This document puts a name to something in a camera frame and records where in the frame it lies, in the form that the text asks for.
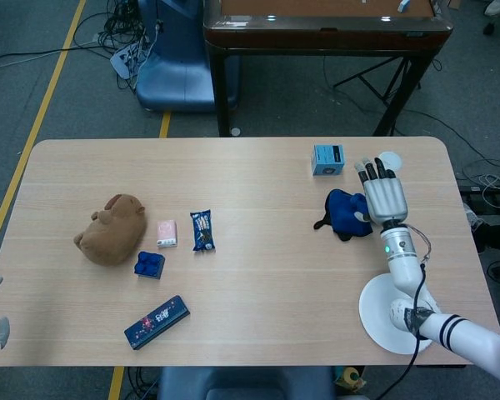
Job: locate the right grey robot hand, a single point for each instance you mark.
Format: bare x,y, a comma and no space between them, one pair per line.
385,200

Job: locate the blue cloth with black trim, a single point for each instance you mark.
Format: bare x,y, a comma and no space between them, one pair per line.
343,212

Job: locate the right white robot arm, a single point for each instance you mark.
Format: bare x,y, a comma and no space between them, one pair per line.
404,258

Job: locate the white round table grommet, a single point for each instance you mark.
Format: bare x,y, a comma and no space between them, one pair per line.
393,159

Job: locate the light blue speaker box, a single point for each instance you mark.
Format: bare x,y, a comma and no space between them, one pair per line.
327,160

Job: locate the white plate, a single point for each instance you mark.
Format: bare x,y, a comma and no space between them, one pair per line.
375,304

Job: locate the brown capybara plush toy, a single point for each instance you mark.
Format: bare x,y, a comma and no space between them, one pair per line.
112,237

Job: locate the dark blue long floral box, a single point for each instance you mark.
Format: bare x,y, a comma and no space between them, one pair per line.
156,323

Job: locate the blue toy building block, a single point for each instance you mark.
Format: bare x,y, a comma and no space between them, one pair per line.
149,265

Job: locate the small white floor disc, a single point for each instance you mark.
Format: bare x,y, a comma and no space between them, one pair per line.
236,131

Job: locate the dark wooden mahjong table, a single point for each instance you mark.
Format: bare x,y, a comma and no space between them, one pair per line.
325,37

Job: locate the yellow tape roll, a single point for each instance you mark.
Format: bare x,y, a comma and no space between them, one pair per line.
350,378

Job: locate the blue cookie snack packet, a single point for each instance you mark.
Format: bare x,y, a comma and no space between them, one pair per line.
202,231

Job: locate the pink tissue pack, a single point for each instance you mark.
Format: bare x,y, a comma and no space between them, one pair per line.
166,234

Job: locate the blue grey robot chassis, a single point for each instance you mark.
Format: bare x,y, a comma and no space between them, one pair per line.
241,383

